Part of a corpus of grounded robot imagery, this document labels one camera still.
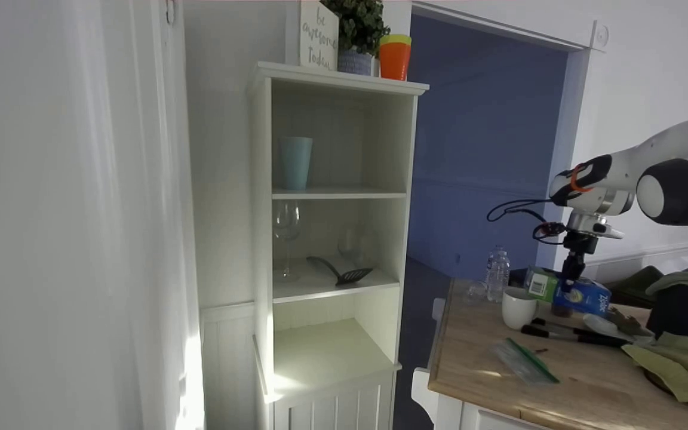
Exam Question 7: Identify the green potted plant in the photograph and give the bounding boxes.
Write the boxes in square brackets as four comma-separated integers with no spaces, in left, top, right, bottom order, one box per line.
[323,0,390,76]

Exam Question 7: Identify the clear plastic water bottle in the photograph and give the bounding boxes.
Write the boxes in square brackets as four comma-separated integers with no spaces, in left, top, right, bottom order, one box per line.
[485,248,510,301]

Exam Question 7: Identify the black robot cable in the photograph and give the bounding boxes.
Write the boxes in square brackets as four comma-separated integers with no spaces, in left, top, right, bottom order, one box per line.
[485,196,569,245]

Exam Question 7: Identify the blue green Ziploc box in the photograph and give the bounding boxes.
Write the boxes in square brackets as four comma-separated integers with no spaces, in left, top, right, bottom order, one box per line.
[525,267,611,315]

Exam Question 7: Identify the light blue plastic cup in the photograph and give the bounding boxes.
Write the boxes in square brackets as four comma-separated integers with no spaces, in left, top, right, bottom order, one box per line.
[283,137,313,191]

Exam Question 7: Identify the white shelf cabinet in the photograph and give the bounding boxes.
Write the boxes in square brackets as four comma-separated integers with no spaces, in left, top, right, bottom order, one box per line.
[251,62,425,430]

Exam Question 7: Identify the clear zip bag green strip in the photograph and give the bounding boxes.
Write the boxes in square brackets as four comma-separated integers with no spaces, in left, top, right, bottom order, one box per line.
[497,337,560,386]

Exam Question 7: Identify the olive green cloth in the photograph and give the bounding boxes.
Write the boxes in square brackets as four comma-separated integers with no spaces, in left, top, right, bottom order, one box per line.
[622,267,688,405]

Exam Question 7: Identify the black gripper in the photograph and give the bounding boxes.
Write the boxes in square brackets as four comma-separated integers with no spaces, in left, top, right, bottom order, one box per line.
[562,210,617,279]

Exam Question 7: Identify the orange and green cups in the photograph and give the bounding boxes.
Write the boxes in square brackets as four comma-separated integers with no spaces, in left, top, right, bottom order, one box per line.
[378,35,411,82]

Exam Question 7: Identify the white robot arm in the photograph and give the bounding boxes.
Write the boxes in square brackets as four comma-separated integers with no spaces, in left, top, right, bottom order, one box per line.
[550,119,688,279]

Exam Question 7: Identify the clear wine glass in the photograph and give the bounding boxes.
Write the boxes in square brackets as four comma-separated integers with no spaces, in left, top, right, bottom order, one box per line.
[272,202,301,279]

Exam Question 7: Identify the white framed sign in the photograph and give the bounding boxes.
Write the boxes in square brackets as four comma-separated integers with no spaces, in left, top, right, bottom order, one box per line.
[298,0,339,72]

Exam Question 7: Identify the black handled utensil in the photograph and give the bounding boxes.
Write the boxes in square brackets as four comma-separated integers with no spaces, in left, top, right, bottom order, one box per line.
[522,319,629,349]

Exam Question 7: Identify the white ceramic mug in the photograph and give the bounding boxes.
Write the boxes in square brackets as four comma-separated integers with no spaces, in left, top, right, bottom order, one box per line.
[503,290,537,331]

